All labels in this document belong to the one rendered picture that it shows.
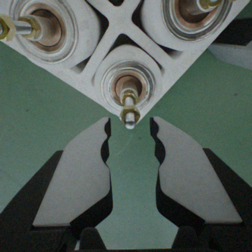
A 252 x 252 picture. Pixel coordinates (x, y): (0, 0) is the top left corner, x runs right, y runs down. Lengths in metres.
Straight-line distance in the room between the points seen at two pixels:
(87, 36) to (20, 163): 0.68
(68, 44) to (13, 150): 0.61
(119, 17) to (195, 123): 0.43
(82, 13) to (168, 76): 0.16
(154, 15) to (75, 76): 0.16
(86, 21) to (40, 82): 0.35
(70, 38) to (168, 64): 0.16
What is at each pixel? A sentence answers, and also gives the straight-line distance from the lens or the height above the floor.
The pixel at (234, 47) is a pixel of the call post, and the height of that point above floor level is 0.13.
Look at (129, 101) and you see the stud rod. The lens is 0.15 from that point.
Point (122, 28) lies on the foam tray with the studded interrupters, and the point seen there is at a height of 0.18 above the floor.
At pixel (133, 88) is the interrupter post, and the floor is 0.28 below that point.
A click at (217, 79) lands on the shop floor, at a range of 0.54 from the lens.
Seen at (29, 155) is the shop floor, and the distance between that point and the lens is 0.74.
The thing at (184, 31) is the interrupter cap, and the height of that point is 0.25.
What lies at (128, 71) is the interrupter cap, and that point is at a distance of 0.20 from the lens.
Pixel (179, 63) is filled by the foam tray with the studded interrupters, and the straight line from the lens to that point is 0.29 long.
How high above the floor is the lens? 0.45
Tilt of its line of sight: 58 degrees down
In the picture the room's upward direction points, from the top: 180 degrees clockwise
